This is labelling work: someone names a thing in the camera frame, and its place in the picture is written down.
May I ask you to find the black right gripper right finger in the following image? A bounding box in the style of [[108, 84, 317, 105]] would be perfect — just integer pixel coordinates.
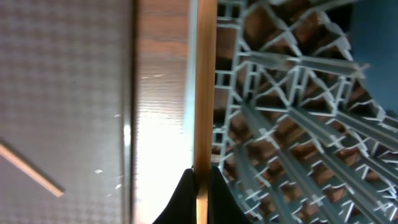
[[208, 166, 251, 224]]

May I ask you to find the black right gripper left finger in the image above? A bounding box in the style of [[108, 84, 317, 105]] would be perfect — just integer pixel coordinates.
[[153, 169, 197, 224]]

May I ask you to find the wooden chopstick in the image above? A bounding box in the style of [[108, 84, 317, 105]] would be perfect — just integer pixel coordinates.
[[1, 143, 65, 197], [193, 0, 218, 224]]

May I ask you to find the dark blue plate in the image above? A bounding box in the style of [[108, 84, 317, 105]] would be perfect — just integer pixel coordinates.
[[351, 0, 397, 113]]

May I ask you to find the grey dishwasher rack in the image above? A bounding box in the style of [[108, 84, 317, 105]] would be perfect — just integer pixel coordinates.
[[211, 0, 397, 223]]

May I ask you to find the brown serving tray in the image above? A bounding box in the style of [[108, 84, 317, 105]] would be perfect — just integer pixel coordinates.
[[1, 0, 131, 223]]

